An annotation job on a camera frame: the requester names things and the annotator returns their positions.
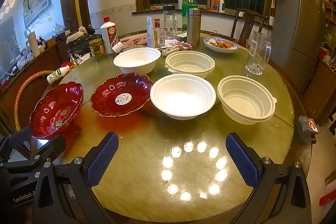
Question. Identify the clear glass pitcher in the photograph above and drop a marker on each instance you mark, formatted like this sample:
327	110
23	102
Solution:
258	54

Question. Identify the blue rimmed plate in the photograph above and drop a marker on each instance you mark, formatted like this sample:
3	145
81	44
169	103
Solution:
210	46

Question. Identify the pile of wrapped candies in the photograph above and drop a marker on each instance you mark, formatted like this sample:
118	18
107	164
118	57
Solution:
182	45

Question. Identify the gold gourd ornament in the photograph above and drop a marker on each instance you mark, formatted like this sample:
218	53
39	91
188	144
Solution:
73	61

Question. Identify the colourful card pack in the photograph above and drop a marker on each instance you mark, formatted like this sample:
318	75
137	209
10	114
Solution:
308	126

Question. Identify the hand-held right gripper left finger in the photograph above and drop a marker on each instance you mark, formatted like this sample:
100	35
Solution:
102	161

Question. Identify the clear bottle with black lid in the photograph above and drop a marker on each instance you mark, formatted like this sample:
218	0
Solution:
169	23

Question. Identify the small dark bottle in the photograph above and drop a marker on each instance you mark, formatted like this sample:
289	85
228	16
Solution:
41	41

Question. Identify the grey refrigerator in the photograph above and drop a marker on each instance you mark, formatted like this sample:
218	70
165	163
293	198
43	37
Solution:
299	29

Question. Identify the white foam bowl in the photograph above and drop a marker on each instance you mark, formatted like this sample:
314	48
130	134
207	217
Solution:
136	58
181	98

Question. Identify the pink sliced meat tray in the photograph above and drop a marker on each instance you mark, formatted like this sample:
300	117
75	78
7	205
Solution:
136	41

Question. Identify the dark wooden chair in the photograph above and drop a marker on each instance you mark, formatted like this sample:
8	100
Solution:
249	23

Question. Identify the green plastic bottle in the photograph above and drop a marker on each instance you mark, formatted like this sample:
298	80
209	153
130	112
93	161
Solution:
189	5

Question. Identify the white paper sheet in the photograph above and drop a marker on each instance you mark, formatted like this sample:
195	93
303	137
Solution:
182	35

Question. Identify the white and green drink bottle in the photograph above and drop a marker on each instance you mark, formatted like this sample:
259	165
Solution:
56	75

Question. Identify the white spray bottle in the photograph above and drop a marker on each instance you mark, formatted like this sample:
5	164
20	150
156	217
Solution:
222	5

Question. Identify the white plastic bag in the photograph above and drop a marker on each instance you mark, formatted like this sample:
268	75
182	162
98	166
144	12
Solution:
24	59

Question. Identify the red box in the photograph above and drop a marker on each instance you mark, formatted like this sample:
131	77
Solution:
215	5

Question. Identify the steel thermos flask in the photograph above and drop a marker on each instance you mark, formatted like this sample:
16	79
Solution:
193	27

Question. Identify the fried snacks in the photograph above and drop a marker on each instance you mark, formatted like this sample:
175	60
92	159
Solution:
221	43

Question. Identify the cluttered wooden shelf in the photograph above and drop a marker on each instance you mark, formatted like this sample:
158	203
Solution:
329	16

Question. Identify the brown paste jar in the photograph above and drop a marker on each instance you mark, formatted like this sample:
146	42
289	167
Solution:
96	48

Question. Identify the dark jacket with fur trim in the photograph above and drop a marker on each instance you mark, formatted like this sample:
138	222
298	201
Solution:
81	41

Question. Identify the red scalloped plate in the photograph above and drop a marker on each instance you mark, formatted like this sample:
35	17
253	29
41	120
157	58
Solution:
110	102

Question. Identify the white remote control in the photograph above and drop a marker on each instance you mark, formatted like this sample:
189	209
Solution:
170	51

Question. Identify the small white cup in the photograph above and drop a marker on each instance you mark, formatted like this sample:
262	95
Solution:
118	47

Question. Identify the red scalloped fruit bowl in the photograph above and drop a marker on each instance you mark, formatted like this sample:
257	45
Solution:
56	113

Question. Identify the small glass bottle red cap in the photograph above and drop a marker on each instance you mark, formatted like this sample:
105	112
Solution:
158	36

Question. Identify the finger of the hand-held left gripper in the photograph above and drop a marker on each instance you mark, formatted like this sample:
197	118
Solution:
15	138
47	147

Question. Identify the cream ribbed plastic bowl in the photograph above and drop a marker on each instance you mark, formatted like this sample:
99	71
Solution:
244	103
189	64

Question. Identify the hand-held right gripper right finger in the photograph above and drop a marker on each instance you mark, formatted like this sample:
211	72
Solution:
241	161

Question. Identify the white liquor bottle red cap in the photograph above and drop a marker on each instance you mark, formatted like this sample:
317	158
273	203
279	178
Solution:
108	36

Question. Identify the blue and white box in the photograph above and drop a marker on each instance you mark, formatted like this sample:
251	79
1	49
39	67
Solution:
150	32

